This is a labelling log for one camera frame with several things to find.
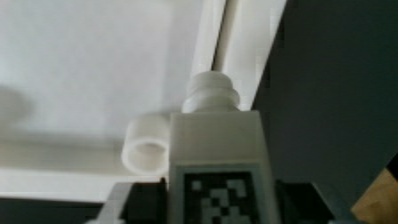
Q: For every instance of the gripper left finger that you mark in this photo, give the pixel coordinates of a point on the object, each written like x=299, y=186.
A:
x=136, y=205

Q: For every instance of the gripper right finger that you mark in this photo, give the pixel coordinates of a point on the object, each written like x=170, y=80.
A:
x=312, y=204

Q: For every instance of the white table leg with tag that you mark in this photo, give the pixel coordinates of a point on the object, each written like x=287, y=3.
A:
x=221, y=182

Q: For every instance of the white square tabletop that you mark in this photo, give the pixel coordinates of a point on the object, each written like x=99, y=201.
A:
x=99, y=56

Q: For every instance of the white U-shaped obstacle fence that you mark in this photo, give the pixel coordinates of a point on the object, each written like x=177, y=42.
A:
x=242, y=43

